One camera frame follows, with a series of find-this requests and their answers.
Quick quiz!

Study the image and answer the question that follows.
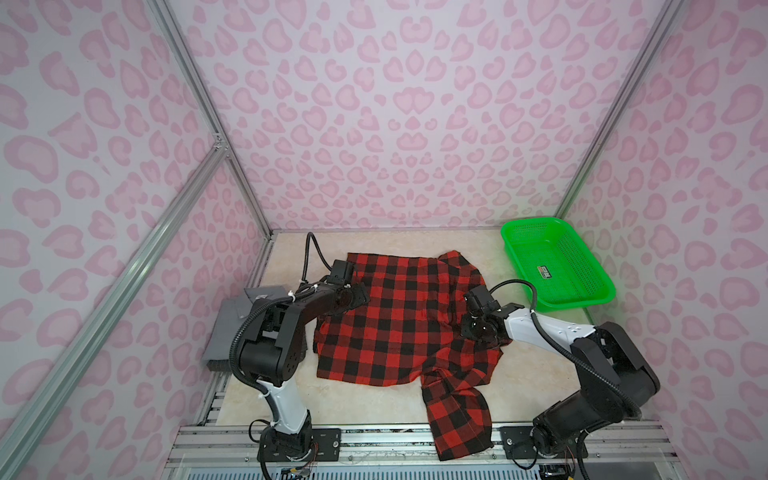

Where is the red black plaid shirt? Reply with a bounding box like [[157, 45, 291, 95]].
[[313, 251, 503, 461]]

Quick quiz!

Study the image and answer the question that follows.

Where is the black corrugated left cable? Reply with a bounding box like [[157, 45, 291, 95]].
[[299, 231, 334, 286]]

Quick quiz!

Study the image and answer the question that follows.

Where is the folded grey shirt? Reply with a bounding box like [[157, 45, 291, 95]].
[[202, 286, 287, 373]]

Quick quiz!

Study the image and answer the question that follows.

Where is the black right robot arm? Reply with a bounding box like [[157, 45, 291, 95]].
[[461, 305, 661, 458]]

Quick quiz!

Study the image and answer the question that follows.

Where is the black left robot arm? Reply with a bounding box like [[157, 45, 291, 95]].
[[229, 282, 370, 435]]

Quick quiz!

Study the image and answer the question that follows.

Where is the aluminium diagonal frame bar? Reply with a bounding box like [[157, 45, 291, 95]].
[[1, 147, 230, 479]]

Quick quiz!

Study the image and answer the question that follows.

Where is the aluminium corner frame post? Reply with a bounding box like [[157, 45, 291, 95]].
[[554, 0, 689, 220]]

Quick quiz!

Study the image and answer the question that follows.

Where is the green plastic basket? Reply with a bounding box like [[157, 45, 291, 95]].
[[500, 217, 616, 312]]

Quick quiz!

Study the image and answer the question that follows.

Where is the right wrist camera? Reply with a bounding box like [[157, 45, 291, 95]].
[[464, 285, 501, 318]]

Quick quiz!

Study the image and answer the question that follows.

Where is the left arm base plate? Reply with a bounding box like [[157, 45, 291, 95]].
[[258, 428, 342, 463]]

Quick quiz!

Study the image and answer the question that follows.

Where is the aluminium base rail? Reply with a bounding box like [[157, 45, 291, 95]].
[[161, 421, 687, 479]]

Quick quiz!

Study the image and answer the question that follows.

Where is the aluminium left corner post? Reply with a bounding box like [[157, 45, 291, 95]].
[[147, 0, 273, 240]]

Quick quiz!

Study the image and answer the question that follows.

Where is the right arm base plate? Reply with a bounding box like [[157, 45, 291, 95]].
[[499, 425, 578, 462]]

